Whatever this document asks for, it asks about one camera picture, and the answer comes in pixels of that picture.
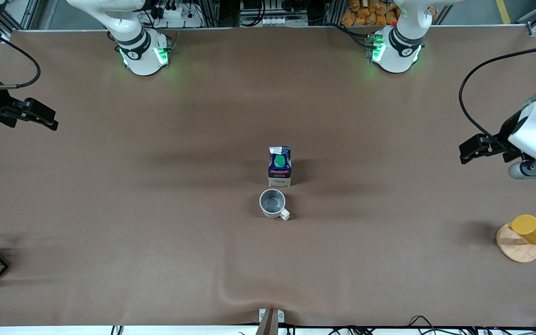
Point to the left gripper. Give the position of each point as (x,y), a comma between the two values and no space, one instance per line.
(506,132)

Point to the blue white milk carton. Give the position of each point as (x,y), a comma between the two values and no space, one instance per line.
(280,170)

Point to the white ribbed mug HOME print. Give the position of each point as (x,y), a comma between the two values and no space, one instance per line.
(272,204)

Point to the yellow plastic cup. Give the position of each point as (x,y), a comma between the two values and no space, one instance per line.
(531,230)

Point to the round wooden cup stand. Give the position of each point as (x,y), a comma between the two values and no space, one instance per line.
(514,249)

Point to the white power strip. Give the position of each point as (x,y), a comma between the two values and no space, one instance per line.
(179,17)

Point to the orange packaged goods pile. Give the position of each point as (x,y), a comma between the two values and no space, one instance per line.
(370,13)

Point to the metal table clamp bracket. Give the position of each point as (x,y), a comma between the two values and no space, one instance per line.
(271,318)

